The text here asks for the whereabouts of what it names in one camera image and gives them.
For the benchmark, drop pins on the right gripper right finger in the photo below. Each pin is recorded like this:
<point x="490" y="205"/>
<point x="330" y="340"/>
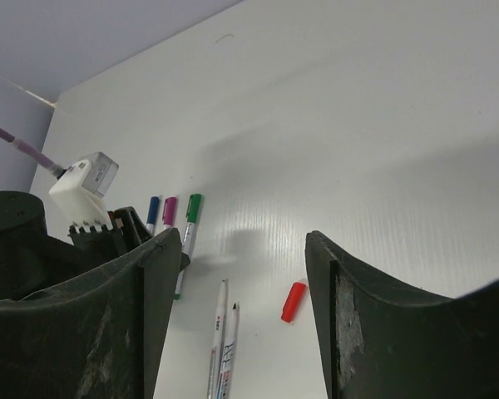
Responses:
<point x="382" y="338"/>

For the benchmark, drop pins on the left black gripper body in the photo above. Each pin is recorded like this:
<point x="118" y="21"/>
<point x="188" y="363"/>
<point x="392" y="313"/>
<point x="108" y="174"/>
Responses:
<point x="31" y="259"/>

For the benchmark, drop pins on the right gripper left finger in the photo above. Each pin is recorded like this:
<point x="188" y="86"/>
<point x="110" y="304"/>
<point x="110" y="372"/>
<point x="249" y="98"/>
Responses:
<point x="98" y="335"/>

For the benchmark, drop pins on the yellow pen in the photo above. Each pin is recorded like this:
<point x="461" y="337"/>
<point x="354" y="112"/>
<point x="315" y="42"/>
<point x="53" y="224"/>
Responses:
<point x="218" y="335"/>

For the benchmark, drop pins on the green pen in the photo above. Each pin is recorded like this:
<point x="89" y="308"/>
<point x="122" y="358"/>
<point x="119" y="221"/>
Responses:
<point x="186" y="256"/>

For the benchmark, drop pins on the purple pen cap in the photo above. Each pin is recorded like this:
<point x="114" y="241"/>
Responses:
<point x="169" y="209"/>

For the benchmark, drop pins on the blue pen cap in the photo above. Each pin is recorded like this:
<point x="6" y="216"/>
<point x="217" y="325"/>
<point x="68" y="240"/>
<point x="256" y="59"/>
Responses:
<point x="153" y="210"/>

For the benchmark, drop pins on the green pen cap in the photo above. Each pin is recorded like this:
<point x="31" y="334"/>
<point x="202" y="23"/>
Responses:
<point x="193" y="208"/>

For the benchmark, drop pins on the blue pen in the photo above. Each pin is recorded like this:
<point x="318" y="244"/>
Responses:
<point x="151" y="229"/>

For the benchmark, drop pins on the red pen cap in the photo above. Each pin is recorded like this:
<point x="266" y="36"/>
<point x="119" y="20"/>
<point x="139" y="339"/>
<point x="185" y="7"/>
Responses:
<point x="293" y="300"/>

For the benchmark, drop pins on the red pen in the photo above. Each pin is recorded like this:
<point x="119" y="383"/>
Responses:
<point x="228" y="353"/>

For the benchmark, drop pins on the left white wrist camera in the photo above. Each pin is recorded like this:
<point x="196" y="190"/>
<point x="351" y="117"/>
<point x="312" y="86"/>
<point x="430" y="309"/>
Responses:
<point x="80" y="191"/>

